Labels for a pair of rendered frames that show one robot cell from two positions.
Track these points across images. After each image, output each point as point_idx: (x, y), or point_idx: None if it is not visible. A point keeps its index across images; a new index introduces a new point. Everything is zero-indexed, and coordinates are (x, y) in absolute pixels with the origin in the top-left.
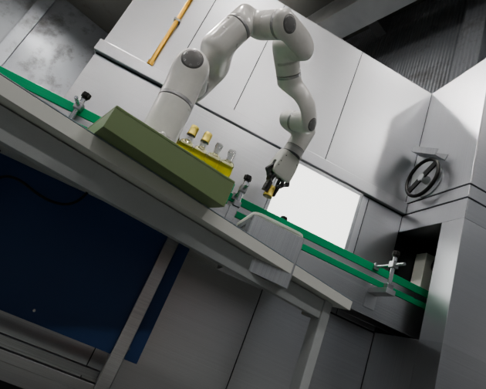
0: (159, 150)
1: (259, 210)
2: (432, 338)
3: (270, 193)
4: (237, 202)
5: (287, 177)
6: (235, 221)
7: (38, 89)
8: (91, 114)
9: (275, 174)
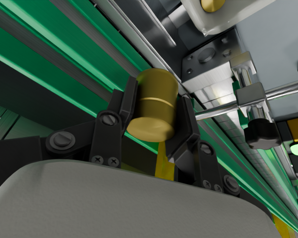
0: None
1: (119, 77)
2: None
3: (171, 83)
4: (253, 63)
5: (101, 217)
6: (172, 66)
7: None
8: (296, 201)
9: (214, 185)
